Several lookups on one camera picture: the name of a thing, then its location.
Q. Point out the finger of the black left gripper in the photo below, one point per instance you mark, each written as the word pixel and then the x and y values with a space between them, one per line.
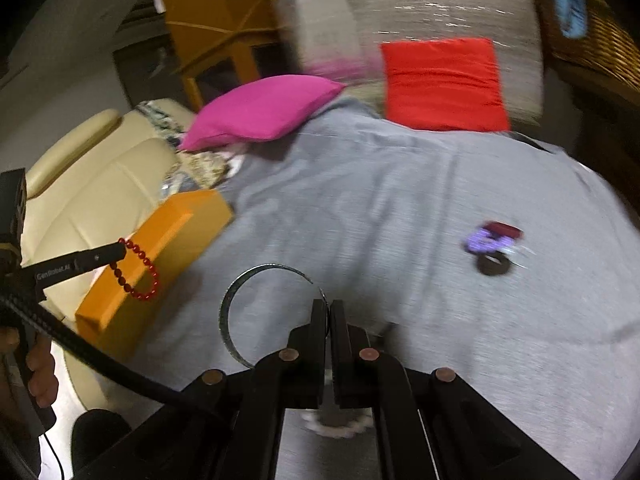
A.
pixel 57 270

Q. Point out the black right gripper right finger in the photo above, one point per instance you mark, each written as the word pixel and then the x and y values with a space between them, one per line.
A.
pixel 418 425

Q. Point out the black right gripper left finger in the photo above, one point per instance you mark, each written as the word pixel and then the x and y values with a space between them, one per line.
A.
pixel 253 403

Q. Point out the person's left hand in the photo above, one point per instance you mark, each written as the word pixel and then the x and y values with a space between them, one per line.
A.
pixel 43 385

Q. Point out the orange cardboard box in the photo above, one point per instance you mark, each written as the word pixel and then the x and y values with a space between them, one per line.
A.
pixel 124 300

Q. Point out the cream leather sofa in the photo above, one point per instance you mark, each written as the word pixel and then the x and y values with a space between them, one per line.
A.
pixel 108 193

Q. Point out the floral patterned cloth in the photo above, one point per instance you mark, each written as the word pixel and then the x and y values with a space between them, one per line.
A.
pixel 194 172

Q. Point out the grey blanket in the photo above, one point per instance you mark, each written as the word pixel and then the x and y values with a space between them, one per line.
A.
pixel 507 261

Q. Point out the striped cloth on sofa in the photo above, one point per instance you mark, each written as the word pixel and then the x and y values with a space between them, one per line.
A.
pixel 165 126

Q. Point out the magenta pillow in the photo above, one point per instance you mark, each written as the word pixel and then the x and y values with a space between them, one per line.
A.
pixel 261 111

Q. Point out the wooden side table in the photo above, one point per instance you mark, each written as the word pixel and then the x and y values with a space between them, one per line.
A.
pixel 208 32

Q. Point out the red pillow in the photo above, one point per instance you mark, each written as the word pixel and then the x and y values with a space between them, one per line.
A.
pixel 444 85

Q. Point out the silver foil insulation mat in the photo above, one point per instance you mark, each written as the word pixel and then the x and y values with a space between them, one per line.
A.
pixel 340 40

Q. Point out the wicker basket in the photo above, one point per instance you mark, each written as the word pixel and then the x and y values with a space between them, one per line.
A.
pixel 604 61

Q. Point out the blue cloth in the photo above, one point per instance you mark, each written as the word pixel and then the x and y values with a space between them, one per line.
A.
pixel 572 18

